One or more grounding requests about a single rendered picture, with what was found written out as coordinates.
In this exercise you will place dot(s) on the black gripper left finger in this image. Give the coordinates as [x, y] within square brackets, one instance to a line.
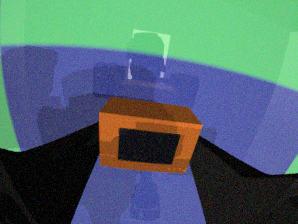
[47, 181]

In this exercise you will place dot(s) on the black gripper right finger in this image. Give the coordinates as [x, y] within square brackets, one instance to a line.
[232, 192]

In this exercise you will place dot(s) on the orange block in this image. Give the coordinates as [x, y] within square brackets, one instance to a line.
[147, 136]

